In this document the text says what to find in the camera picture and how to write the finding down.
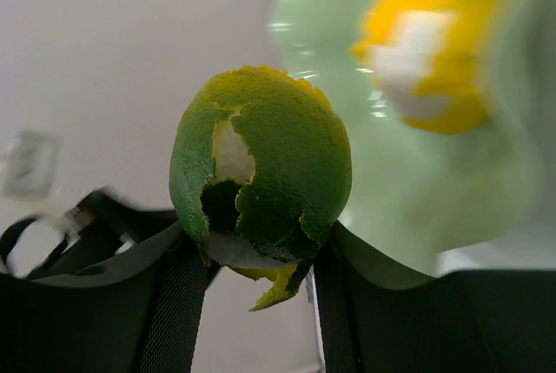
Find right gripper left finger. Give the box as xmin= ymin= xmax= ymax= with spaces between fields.
xmin=1 ymin=223 xmax=218 ymax=372

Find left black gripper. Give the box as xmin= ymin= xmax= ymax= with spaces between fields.
xmin=1 ymin=188 xmax=177 ymax=277

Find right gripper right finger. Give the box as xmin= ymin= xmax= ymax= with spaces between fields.
xmin=314 ymin=223 xmax=555 ymax=372

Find green peeled fake lime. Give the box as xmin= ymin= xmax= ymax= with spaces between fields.
xmin=169 ymin=65 xmax=352 ymax=310

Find yellow peeled fake lemon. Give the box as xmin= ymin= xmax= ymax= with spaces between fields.
xmin=352 ymin=0 xmax=511 ymax=135

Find green wavy glass bowl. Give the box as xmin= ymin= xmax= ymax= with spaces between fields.
xmin=268 ymin=0 xmax=555 ymax=289

